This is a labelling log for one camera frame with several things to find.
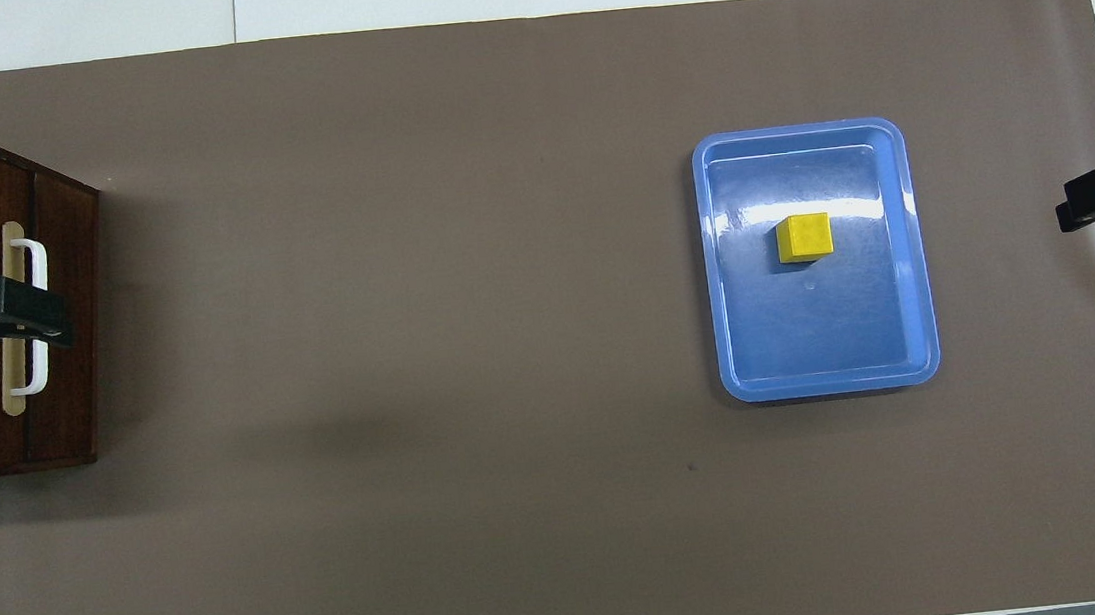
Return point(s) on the dark wooden drawer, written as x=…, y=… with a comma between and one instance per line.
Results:
x=79, y=393

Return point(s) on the yellow cube block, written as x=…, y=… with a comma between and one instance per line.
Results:
x=804, y=238

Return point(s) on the blue plastic tray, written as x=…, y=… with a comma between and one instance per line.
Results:
x=811, y=332

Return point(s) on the brown table mat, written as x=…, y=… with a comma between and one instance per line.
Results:
x=402, y=261

